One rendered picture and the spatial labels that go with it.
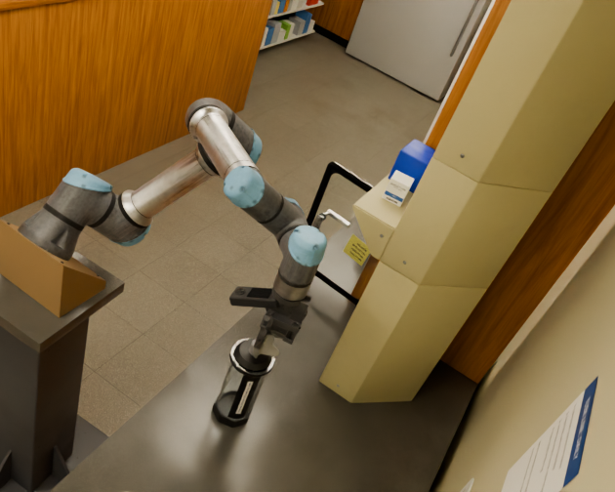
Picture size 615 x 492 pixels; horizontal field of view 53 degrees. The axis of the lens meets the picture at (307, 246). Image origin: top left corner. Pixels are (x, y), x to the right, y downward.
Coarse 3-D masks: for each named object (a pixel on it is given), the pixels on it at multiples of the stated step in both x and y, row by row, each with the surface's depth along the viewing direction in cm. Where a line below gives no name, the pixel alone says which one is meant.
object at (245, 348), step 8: (240, 344) 144; (248, 344) 145; (240, 352) 142; (248, 352) 143; (240, 360) 141; (248, 360) 141; (256, 360) 142; (264, 360) 142; (248, 368) 141; (256, 368) 141; (264, 368) 142
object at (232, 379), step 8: (232, 352) 143; (232, 360) 142; (272, 360) 145; (232, 368) 144; (240, 368) 140; (232, 376) 145; (240, 376) 143; (248, 376) 141; (264, 376) 145; (224, 384) 149; (232, 384) 146; (224, 392) 150; (232, 392) 147; (256, 392) 148; (224, 400) 150; (232, 400) 148; (224, 408) 151; (248, 408) 152
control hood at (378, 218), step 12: (384, 180) 156; (372, 192) 150; (408, 192) 155; (360, 204) 144; (372, 204) 146; (384, 204) 147; (360, 216) 143; (372, 216) 142; (384, 216) 143; (396, 216) 145; (372, 228) 143; (384, 228) 142; (372, 240) 145; (384, 240) 143; (372, 252) 146
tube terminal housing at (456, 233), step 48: (432, 192) 132; (480, 192) 128; (528, 192) 131; (432, 240) 137; (480, 240) 138; (384, 288) 149; (432, 288) 146; (480, 288) 151; (384, 336) 156; (432, 336) 159; (336, 384) 171; (384, 384) 169
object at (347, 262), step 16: (336, 176) 182; (336, 192) 184; (352, 192) 181; (320, 208) 190; (336, 208) 186; (336, 224) 189; (352, 224) 185; (336, 240) 191; (352, 240) 187; (336, 256) 193; (352, 256) 190; (368, 256) 186; (336, 272) 196; (352, 272) 192; (368, 272) 189; (352, 288) 195
